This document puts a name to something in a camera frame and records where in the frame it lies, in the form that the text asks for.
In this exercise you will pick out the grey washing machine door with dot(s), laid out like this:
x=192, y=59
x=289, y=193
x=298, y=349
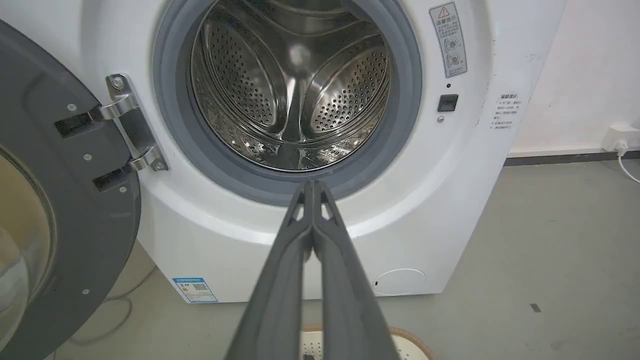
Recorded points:
x=75, y=200

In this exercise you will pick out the white front-load washing machine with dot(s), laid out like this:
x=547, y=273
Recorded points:
x=450, y=200

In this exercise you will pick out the blue energy label sticker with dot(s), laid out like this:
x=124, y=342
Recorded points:
x=195, y=290

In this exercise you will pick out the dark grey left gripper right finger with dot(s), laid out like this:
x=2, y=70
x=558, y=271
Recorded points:
x=350, y=300

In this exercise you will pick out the stainless steel washing machine drum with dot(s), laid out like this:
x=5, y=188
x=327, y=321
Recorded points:
x=290, y=85

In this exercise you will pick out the silver metal door hinge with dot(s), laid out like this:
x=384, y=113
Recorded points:
x=131, y=125

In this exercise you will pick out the grey rubber door gasket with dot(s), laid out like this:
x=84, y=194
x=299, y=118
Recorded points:
x=400, y=125

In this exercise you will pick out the white laundry basket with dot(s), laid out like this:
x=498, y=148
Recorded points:
x=410, y=345

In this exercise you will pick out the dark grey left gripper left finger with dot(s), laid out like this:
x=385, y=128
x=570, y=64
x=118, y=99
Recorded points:
x=277, y=300

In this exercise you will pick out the grey warning sticker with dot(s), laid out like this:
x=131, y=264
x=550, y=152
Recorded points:
x=448, y=40

